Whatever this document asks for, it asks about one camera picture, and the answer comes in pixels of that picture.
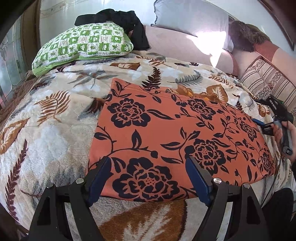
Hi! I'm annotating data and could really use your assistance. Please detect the orange black floral shirt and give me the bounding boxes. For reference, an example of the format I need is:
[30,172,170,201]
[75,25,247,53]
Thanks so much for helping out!
[88,78,276,202]

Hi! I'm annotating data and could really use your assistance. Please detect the striped floral cushion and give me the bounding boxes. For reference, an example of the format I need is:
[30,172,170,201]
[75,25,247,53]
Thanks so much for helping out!
[240,59,295,116]

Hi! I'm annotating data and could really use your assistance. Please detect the person's right hand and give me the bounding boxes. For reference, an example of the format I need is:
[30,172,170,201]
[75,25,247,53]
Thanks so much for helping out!
[271,121,295,165]

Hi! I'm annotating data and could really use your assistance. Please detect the green white checkered pillow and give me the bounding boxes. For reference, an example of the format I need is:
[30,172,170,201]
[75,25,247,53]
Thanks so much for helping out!
[32,22,133,77]

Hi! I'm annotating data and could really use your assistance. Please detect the stained glass wooden door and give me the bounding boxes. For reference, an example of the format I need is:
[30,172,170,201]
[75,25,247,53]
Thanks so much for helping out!
[1,1,41,109]

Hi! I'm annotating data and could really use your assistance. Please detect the grey quilted pillow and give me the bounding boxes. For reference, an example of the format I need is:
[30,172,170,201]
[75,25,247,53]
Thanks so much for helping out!
[152,1,234,52]

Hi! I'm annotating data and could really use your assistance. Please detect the black garment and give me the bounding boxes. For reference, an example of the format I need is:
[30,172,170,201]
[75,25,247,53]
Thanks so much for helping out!
[74,9,150,51]

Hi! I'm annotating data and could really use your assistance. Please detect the pink beige sofa backrest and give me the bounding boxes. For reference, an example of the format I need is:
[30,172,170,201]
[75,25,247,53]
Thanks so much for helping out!
[231,40,296,80]

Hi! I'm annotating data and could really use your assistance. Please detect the pink sofa cushion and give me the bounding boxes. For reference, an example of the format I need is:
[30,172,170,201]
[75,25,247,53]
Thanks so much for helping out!
[133,26,238,76]

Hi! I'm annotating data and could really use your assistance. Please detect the dark furry cushion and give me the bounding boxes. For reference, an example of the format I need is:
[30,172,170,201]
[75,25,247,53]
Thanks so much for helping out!
[229,21,271,52]

